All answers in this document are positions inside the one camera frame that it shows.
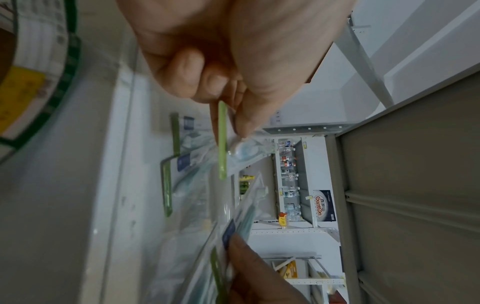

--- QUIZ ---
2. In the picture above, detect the person's right hand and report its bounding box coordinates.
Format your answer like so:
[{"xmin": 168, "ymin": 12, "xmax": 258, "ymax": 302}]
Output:
[{"xmin": 226, "ymin": 234, "xmax": 312, "ymax": 304}]

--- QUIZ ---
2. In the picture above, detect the person's left hand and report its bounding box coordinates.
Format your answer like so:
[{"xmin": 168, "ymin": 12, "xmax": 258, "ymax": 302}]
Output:
[{"xmin": 113, "ymin": 0, "xmax": 358, "ymax": 146}]

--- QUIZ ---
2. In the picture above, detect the white metal shelf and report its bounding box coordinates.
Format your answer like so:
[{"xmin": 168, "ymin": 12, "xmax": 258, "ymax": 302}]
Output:
[{"xmin": 0, "ymin": 0, "xmax": 480, "ymax": 304}]

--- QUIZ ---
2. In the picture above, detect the yellow snack packet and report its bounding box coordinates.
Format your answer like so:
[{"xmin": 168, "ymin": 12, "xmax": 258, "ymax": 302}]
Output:
[{"xmin": 275, "ymin": 259, "xmax": 300, "ymax": 280}]

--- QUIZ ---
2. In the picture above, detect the white snack shelving unit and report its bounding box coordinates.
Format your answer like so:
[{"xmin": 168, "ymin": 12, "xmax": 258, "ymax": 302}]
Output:
[{"xmin": 262, "ymin": 253, "xmax": 346, "ymax": 304}]

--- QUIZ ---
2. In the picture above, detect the white drinks shelving unit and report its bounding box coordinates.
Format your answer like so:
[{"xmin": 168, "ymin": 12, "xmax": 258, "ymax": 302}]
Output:
[{"xmin": 232, "ymin": 126, "xmax": 348, "ymax": 235}]

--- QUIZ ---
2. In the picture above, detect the cluster of water and soda bottles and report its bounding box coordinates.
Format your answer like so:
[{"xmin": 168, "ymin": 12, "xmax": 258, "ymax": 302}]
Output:
[{"xmin": 276, "ymin": 139, "xmax": 303, "ymax": 223}]

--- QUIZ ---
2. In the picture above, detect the blue and white water carton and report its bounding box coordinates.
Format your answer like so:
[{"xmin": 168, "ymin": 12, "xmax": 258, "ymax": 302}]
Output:
[{"xmin": 312, "ymin": 189, "xmax": 338, "ymax": 223}]

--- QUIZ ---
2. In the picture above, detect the row of colourful bottles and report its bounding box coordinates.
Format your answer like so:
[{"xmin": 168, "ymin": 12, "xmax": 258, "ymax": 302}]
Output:
[{"xmin": 238, "ymin": 173, "xmax": 256, "ymax": 197}]

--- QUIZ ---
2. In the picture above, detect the green-bordered price label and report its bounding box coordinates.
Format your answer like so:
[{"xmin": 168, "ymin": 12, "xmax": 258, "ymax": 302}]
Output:
[{"xmin": 0, "ymin": 0, "xmax": 83, "ymax": 166}]

